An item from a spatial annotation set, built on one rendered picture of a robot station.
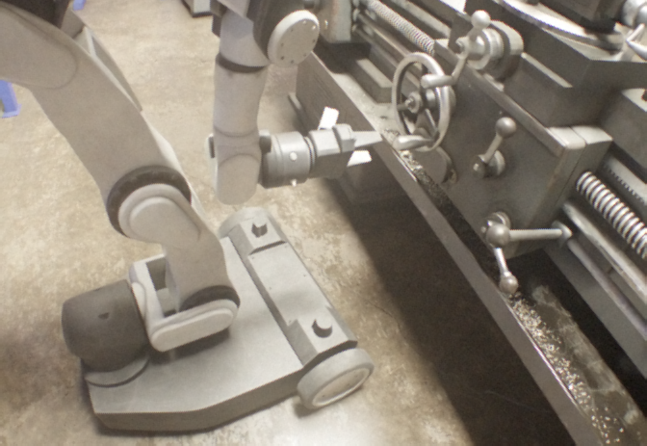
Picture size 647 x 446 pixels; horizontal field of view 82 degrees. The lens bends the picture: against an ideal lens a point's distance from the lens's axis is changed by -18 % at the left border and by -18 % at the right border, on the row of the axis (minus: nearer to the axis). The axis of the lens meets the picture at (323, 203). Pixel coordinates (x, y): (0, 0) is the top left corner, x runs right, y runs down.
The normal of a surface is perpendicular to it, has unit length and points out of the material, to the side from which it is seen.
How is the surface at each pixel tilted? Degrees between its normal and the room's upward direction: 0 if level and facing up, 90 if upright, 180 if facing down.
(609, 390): 0
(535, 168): 90
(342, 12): 90
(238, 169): 98
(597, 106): 90
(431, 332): 0
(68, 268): 0
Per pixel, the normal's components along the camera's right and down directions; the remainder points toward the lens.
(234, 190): 0.33, 0.75
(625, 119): -0.93, 0.17
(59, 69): 0.50, 0.62
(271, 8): 0.68, 0.64
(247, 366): 0.11, -0.73
